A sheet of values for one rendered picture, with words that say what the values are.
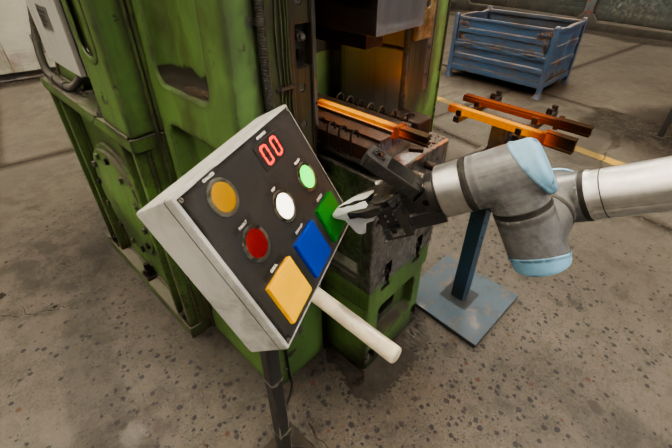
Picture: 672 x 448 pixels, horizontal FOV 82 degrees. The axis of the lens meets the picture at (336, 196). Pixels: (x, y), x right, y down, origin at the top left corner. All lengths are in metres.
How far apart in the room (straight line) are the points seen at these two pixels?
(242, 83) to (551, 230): 0.66
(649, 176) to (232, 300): 0.65
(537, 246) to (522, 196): 0.08
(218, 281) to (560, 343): 1.69
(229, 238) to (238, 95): 0.43
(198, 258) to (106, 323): 1.59
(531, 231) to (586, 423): 1.28
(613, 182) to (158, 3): 1.09
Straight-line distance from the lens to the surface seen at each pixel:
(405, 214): 0.68
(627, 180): 0.76
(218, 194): 0.56
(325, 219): 0.74
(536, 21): 5.48
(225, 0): 0.86
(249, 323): 0.61
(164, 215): 0.54
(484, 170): 0.62
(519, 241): 0.66
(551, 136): 1.33
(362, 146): 1.09
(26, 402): 2.03
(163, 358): 1.90
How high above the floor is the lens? 1.47
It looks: 34 degrees down
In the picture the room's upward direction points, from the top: straight up
